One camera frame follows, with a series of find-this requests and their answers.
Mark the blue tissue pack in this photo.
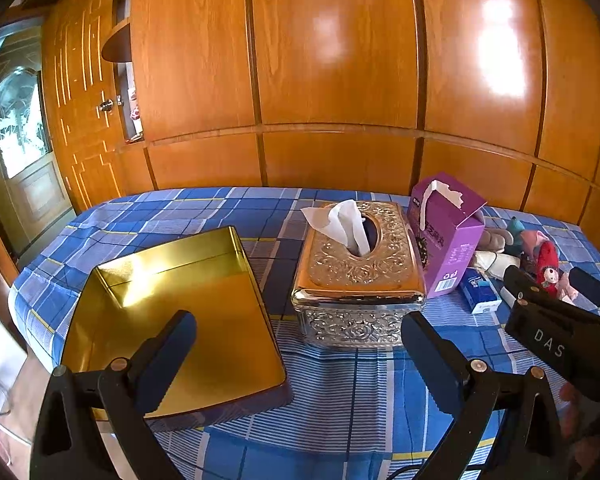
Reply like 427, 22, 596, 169
458, 268, 502, 315

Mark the person right hand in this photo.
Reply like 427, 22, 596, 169
559, 382, 600, 444

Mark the red hooded small doll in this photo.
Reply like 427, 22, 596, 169
535, 240, 579, 304

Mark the cream folded cloth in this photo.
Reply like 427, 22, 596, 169
469, 250, 520, 280

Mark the blue pink plush toy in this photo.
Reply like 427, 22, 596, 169
505, 217, 550, 260

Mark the grey plush toy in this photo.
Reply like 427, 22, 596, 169
477, 228, 515, 252

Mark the gold metal tray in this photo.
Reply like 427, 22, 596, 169
60, 226, 294, 431

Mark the purple cardboard snack box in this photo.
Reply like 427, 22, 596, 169
406, 172, 486, 299

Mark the blue plaid tablecloth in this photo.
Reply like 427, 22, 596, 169
8, 188, 600, 479

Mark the ornate silver tissue box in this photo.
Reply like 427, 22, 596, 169
290, 200, 426, 350

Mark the white tissue sheet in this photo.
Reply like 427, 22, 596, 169
301, 200, 372, 256

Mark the glass panel entrance door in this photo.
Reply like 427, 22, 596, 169
0, 24, 74, 269

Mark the wooden door with handle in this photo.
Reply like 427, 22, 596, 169
42, 0, 125, 212

